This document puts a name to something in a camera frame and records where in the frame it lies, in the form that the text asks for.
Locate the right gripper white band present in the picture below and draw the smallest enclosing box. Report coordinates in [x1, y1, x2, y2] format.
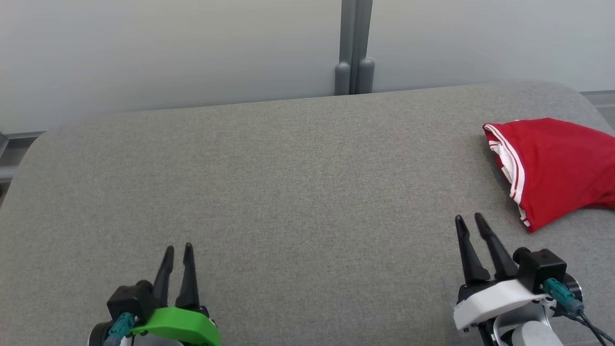
[453, 213, 548, 332]

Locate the grey partition post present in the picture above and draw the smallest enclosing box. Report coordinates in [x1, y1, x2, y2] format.
[335, 0, 375, 95]

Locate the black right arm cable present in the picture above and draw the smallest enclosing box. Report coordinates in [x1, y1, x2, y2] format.
[553, 308, 615, 346]

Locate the teal right camera connector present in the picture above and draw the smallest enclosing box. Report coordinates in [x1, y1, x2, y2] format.
[543, 278, 585, 318]

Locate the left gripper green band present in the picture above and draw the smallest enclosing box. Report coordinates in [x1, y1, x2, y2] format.
[132, 243, 221, 346]

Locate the teal camera connector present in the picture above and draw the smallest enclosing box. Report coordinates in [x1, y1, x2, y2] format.
[103, 312, 135, 346]
[543, 278, 585, 318]

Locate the red and white jersey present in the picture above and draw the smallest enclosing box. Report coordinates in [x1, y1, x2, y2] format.
[483, 118, 615, 234]

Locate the teal left camera connector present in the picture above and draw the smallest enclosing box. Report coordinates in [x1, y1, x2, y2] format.
[103, 312, 135, 346]

